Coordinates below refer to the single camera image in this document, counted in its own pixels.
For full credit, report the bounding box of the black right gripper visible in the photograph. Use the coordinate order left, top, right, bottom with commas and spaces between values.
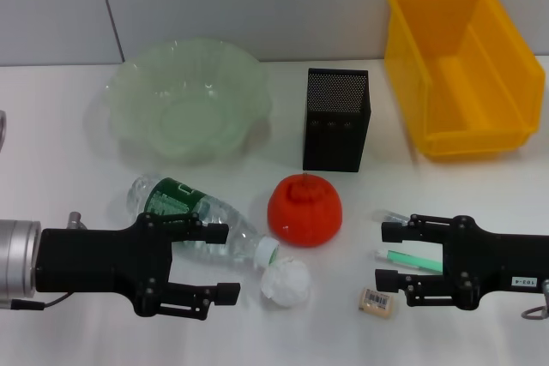
374, 213, 549, 311

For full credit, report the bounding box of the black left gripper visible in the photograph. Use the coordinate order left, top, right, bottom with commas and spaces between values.
34, 213, 230, 318

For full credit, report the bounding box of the green pen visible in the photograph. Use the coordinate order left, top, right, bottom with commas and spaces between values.
371, 248, 445, 275

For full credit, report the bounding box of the clear green-label water bottle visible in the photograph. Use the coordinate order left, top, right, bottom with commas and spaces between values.
125, 173, 281, 267

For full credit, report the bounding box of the white paper ball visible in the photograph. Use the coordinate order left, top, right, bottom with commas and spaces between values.
260, 255, 310, 308

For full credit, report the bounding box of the red pumpkin toy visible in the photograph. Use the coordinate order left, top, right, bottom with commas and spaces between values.
267, 172, 343, 248

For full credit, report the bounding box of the grey pen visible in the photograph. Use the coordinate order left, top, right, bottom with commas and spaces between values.
371, 209, 413, 225

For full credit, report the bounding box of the beige eraser with barcode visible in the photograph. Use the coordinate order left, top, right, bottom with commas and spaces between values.
358, 286, 395, 321

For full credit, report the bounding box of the pale green glass fruit bowl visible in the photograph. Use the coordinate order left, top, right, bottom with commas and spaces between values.
87, 38, 275, 165

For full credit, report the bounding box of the black mesh pen holder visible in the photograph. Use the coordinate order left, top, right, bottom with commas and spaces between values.
302, 68, 370, 173

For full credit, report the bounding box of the yellow plastic bin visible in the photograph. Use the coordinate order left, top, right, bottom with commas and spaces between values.
383, 0, 546, 164

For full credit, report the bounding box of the right gripper cable with plugs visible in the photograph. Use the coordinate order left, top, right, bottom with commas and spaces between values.
521, 279, 549, 321

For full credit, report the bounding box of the gripper cable with plugs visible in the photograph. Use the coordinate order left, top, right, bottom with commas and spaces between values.
521, 279, 549, 321
10, 210, 87, 311

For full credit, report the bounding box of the left gripper cable with plugs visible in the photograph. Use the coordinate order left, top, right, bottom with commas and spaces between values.
10, 210, 87, 311

